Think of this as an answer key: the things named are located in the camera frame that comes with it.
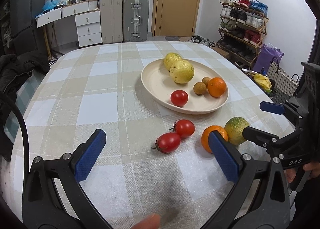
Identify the yellow bananas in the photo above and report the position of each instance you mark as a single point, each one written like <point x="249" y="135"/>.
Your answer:
<point x="263" y="82"/>

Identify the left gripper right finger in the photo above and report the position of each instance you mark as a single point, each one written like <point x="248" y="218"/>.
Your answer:
<point x="227" y="156"/>

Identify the purple bag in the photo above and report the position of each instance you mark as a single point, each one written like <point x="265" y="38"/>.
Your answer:
<point x="267" y="53"/>

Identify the white drawer desk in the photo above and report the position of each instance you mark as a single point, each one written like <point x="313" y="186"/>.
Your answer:
<point x="86" y="17"/>

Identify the wooden door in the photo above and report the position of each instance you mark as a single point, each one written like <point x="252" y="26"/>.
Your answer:
<point x="174" y="17"/>

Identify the person's right hand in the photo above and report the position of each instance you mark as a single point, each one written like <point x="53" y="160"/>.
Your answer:
<point x="313" y="167"/>

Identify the beige suitcase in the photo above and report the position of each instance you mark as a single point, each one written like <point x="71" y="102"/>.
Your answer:
<point x="111" y="20"/>

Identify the red tomato with stem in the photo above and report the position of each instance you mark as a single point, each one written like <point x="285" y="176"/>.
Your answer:
<point x="167" y="143"/>

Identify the black refrigerator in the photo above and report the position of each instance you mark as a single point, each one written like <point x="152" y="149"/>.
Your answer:
<point x="25" y="34"/>

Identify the woven basket bag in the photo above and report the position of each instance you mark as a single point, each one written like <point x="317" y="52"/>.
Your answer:
<point x="283" y="82"/>

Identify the wrinkled greenish passion fruit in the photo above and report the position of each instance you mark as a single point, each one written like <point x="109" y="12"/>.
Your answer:
<point x="234" y="128"/>

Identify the yellow passion fruit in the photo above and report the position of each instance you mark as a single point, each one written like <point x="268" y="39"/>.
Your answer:
<point x="182" y="71"/>
<point x="171" y="58"/>

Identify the person's left hand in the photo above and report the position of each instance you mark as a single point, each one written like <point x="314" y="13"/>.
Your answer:
<point x="150" y="222"/>

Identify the black jacket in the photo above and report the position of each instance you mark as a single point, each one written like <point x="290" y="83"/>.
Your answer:
<point x="15" y="71"/>

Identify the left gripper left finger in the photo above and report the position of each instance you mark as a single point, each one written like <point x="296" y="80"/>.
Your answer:
<point x="87" y="153"/>

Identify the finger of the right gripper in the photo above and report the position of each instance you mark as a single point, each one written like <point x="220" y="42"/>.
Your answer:
<point x="272" y="143"/>
<point x="272" y="108"/>

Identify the cream round plate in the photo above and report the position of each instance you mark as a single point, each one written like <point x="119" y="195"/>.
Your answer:
<point x="157" y="81"/>

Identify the yellow passion fruit front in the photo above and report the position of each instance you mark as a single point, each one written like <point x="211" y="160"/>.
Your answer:
<point x="182" y="71"/>

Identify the silver suitcase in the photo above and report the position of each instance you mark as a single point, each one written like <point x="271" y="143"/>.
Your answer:
<point x="135" y="20"/>

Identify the wooden shoe rack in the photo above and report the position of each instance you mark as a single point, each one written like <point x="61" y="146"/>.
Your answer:
<point x="242" y="31"/>

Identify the brown longan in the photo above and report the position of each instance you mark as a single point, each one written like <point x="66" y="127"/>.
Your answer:
<point x="206" y="80"/>
<point x="199" y="88"/>

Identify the checkered tablecloth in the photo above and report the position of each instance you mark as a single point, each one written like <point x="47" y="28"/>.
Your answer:
<point x="100" y="87"/>

